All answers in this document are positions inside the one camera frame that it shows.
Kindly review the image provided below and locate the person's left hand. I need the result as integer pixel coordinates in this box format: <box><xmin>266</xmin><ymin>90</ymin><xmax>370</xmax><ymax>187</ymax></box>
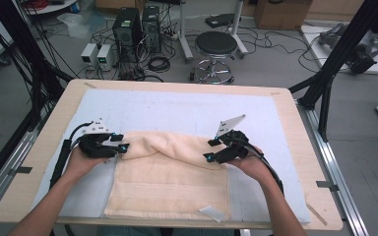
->
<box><xmin>61</xmin><ymin>147</ymin><xmax>111</xmax><ymax>180</ymax></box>

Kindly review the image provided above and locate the flat black device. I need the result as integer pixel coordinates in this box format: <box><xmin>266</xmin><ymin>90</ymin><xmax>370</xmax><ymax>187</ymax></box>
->
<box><xmin>204</xmin><ymin>13</ymin><xmax>236</xmax><ymax>30</ymax></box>

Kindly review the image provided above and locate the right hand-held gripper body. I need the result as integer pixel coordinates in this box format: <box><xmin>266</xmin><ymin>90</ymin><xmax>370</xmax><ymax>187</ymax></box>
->
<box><xmin>214</xmin><ymin>113</ymin><xmax>250</xmax><ymax>164</ymax></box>

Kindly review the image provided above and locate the thin wooden stick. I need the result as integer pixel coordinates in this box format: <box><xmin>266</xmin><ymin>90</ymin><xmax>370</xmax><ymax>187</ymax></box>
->
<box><xmin>304</xmin><ymin>201</ymin><xmax>329</xmax><ymax>227</ymax></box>

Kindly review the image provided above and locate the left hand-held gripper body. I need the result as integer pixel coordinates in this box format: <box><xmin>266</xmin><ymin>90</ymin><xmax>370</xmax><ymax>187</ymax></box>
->
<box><xmin>78</xmin><ymin>119</ymin><xmax>126</xmax><ymax>160</ymax></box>

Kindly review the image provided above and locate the coiled black cable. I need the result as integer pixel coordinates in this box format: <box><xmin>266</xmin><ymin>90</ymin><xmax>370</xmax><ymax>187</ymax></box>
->
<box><xmin>147</xmin><ymin>55</ymin><xmax>172</xmax><ymax>74</ymax></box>

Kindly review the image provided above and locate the black frame post with cables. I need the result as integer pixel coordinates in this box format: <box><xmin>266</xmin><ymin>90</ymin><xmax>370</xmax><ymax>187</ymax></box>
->
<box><xmin>0</xmin><ymin>0</ymin><xmax>74</xmax><ymax>132</ymax></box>

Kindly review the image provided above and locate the clear plastic bag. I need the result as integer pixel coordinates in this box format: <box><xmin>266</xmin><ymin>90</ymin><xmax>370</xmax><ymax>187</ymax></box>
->
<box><xmin>56</xmin><ymin>12</ymin><xmax>106</xmax><ymax>39</ymax></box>

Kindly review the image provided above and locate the round white table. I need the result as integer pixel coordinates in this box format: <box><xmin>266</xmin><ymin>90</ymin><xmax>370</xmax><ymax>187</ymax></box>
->
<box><xmin>22</xmin><ymin>0</ymin><xmax>80</xmax><ymax>16</ymax></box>

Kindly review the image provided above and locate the cream fluffy towel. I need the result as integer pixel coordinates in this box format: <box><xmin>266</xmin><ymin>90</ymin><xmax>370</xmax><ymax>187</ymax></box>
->
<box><xmin>102</xmin><ymin>130</ymin><xmax>232</xmax><ymax>224</ymax></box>

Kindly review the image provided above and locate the black round stool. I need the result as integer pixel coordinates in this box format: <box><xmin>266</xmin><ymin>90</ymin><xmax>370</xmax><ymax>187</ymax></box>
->
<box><xmin>189</xmin><ymin>30</ymin><xmax>239</xmax><ymax>85</ymax></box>

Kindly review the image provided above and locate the person's right hand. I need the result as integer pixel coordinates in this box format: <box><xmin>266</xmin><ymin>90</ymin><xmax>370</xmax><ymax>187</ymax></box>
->
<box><xmin>227</xmin><ymin>146</ymin><xmax>272</xmax><ymax>185</ymax></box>

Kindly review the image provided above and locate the large black computer tower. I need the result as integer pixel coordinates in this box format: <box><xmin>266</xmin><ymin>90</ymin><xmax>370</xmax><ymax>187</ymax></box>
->
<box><xmin>111</xmin><ymin>7</ymin><xmax>143</xmax><ymax>64</ymax></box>

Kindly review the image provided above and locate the white stand leg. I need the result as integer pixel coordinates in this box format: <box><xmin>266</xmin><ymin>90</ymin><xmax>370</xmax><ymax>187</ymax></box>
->
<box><xmin>228</xmin><ymin>0</ymin><xmax>249</xmax><ymax>57</ymax></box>
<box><xmin>176</xmin><ymin>0</ymin><xmax>195</xmax><ymax>62</ymax></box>

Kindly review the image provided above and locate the brown cardboard box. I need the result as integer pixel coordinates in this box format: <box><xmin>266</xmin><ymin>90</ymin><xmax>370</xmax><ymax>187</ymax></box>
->
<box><xmin>253</xmin><ymin>0</ymin><xmax>314</xmax><ymax>31</ymax></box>

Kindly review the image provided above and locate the white power supply unit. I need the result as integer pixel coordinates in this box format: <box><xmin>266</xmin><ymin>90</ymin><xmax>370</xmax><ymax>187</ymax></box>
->
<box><xmin>80</xmin><ymin>42</ymin><xmax>99</xmax><ymax>69</ymax></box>
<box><xmin>95</xmin><ymin>43</ymin><xmax>118</xmax><ymax>72</ymax></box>

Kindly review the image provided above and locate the black floor cable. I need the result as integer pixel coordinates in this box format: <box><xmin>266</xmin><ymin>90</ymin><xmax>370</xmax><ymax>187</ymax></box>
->
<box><xmin>241</xmin><ymin>25</ymin><xmax>320</xmax><ymax>74</ymax></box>

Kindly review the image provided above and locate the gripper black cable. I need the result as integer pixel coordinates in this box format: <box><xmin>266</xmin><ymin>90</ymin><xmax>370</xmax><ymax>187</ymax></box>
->
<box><xmin>48</xmin><ymin>121</ymin><xmax>94</xmax><ymax>190</ymax></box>
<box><xmin>241</xmin><ymin>139</ymin><xmax>285</xmax><ymax>197</ymax></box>

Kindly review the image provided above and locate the aluminium rail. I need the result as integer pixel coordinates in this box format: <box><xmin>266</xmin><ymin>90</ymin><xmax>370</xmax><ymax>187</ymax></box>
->
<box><xmin>0</xmin><ymin>110</ymin><xmax>51</xmax><ymax>224</ymax></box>
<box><xmin>296</xmin><ymin>98</ymin><xmax>370</xmax><ymax>236</ymax></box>

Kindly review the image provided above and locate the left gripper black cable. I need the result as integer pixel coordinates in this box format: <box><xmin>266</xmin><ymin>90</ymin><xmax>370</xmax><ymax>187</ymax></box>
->
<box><xmin>48</xmin><ymin>121</ymin><xmax>94</xmax><ymax>190</ymax></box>

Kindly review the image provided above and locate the slim black computer tower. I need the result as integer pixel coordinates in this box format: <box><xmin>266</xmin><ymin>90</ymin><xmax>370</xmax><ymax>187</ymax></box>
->
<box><xmin>141</xmin><ymin>5</ymin><xmax>162</xmax><ymax>54</ymax></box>

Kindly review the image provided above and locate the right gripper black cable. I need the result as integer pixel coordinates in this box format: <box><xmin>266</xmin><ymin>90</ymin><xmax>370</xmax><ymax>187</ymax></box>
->
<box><xmin>241</xmin><ymin>139</ymin><xmax>285</xmax><ymax>197</ymax></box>

